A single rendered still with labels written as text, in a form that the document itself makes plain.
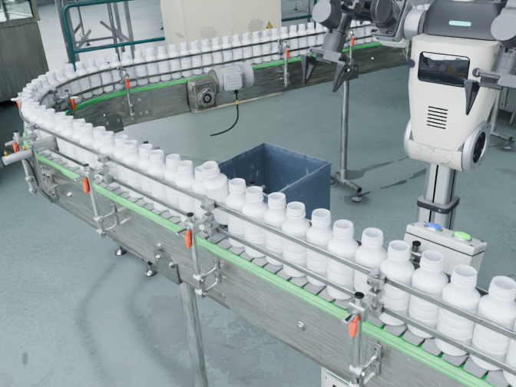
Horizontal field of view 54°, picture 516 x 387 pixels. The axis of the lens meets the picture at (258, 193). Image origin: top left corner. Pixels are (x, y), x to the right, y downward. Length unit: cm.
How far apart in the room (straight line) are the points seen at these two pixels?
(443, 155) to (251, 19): 400
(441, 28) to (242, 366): 154
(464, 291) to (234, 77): 194
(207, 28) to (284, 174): 343
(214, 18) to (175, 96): 260
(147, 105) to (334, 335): 183
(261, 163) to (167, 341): 99
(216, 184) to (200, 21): 407
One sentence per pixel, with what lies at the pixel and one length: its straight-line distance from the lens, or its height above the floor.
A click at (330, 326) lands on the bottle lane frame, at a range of 109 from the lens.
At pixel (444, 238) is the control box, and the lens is 107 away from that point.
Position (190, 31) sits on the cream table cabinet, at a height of 81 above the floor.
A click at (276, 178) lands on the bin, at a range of 196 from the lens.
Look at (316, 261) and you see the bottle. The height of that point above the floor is 107.
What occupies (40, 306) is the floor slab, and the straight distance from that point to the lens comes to 291.
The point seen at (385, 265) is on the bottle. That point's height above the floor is 113.
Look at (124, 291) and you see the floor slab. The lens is 284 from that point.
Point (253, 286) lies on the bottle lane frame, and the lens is 120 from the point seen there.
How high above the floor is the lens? 169
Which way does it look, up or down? 28 degrees down
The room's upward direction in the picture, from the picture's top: 3 degrees counter-clockwise
